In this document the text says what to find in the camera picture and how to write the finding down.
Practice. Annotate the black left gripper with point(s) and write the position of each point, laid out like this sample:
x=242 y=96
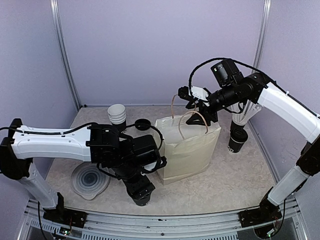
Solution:
x=138 y=190

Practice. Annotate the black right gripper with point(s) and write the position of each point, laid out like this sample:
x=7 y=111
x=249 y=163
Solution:
x=206 y=111

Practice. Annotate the cream paper bag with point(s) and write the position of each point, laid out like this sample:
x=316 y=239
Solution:
x=188 y=148

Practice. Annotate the stack of black lids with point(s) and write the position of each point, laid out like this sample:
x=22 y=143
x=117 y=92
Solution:
x=142 y=124

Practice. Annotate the black paper coffee cup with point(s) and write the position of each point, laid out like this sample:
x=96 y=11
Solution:
x=234 y=147

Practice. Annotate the black cup lid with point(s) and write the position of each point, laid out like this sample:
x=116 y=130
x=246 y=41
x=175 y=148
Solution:
x=239 y=135

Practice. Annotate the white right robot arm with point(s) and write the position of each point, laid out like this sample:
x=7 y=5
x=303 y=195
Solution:
x=306 y=124

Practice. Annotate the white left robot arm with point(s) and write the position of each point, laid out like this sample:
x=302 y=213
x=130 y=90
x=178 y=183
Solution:
x=23 y=144

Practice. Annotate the stack of paper cups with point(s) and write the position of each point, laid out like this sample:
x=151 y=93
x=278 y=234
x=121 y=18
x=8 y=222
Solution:
x=117 y=116

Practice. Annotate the wrapped white straws bundle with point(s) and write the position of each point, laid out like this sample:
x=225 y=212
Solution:
x=242 y=113

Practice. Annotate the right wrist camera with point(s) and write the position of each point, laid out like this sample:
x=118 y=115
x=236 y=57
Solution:
x=195 y=93

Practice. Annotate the right aluminium post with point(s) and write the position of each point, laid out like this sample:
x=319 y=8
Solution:
x=262 y=32

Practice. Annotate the aluminium post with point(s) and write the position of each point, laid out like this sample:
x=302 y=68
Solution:
x=54 y=5
x=262 y=32

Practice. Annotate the aluminium front rail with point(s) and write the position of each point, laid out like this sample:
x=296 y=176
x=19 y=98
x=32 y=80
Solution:
x=224 y=225

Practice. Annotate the left aluminium post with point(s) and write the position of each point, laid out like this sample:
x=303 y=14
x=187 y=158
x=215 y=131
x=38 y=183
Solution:
x=54 y=5

